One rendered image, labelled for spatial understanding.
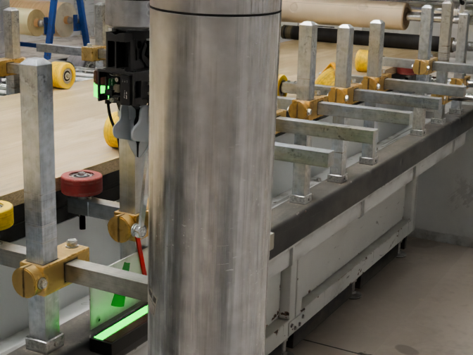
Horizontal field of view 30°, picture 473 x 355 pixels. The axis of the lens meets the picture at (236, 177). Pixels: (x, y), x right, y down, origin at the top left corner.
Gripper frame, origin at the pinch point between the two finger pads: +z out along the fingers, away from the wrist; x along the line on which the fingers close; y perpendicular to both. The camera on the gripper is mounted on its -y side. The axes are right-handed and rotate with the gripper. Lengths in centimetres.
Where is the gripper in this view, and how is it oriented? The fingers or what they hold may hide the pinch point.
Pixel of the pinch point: (141, 148)
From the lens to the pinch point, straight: 148.2
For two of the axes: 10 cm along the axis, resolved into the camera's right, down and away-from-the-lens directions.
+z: -0.3, 9.7, 2.5
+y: -4.8, 2.1, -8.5
